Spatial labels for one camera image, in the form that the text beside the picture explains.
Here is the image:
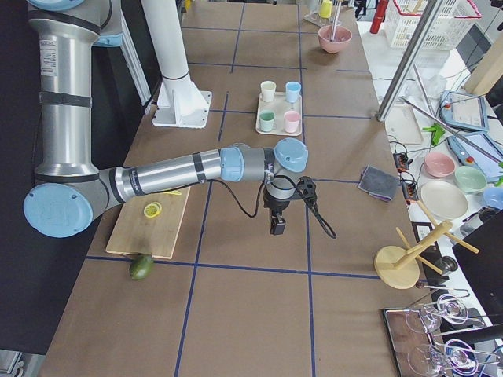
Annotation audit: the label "pink bowl with ice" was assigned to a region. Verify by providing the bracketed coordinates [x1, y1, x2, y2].
[318, 25, 353, 53]

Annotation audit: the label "green cup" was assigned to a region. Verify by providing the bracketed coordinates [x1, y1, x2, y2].
[259, 110, 275, 132]

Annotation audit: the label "green avocado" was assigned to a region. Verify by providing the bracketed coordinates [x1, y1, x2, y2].
[129, 254, 154, 280]

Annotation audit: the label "grey folded cloth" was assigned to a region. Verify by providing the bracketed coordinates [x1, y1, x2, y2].
[357, 165, 399, 202]

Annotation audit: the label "lower wine glass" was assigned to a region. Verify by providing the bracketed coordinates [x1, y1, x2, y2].
[407, 339, 501, 376]

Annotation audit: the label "yellow cup on rack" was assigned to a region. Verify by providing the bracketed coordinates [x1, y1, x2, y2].
[318, 0, 332, 20]

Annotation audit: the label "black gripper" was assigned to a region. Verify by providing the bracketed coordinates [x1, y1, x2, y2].
[263, 192, 290, 236]

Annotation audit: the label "pink cup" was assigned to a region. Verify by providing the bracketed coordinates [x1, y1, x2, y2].
[284, 110, 301, 134]

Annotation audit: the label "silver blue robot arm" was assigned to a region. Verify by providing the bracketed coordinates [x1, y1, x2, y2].
[24, 1, 316, 238]

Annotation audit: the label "black camera cable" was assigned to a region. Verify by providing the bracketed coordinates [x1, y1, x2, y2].
[211, 174, 338, 240]

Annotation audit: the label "wine glass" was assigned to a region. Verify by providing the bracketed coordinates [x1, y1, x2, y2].
[407, 339, 501, 376]
[405, 294, 468, 334]

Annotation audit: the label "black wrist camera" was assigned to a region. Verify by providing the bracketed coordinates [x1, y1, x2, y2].
[296, 176, 318, 204]

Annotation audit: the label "pink side bowl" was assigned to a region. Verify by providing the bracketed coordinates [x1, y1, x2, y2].
[424, 152, 456, 178]

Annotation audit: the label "white plastic basket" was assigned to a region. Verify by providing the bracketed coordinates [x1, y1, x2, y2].
[383, 0, 483, 52]

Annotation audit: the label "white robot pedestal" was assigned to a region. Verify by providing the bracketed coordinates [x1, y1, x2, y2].
[141, 0, 212, 129]

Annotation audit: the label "aluminium frame post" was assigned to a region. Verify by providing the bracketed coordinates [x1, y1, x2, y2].
[376, 1, 456, 122]

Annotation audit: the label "upper wine glass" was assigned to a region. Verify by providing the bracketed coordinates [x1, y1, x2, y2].
[405, 294, 468, 334]

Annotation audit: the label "blue side bowl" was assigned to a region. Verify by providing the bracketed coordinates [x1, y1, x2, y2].
[483, 186, 503, 210]

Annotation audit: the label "blue cup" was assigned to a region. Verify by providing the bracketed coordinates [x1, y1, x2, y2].
[285, 81, 302, 104]

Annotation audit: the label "cream side plate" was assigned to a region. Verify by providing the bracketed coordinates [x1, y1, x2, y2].
[420, 181, 468, 220]

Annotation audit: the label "lemon slices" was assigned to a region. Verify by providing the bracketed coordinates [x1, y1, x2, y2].
[143, 201, 163, 218]

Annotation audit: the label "yellow plastic knife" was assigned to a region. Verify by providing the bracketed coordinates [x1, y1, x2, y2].
[161, 190, 182, 196]

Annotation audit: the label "blue teach pendant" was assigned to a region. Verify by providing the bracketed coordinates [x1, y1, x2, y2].
[439, 90, 489, 132]
[447, 131, 502, 183]

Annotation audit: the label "cream cup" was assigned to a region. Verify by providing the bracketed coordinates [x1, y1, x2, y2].
[260, 80, 277, 103]

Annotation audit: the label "spare cream tray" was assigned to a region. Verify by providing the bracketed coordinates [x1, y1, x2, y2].
[385, 104, 424, 145]

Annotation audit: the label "green side bowl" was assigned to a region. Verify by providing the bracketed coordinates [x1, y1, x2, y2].
[454, 166, 487, 193]

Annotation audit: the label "wooden cup rack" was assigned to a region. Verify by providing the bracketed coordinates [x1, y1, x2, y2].
[374, 201, 479, 289]

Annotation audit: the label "cream rabbit tray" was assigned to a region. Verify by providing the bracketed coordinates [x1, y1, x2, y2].
[255, 92, 303, 137]

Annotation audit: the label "wooden cutting board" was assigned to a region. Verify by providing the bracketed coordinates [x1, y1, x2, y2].
[105, 188, 190, 259]

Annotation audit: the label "green clamp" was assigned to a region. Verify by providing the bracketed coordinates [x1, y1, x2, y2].
[422, 123, 446, 146]

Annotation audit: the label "metal tongs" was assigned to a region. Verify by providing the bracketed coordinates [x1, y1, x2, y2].
[329, 0, 341, 42]

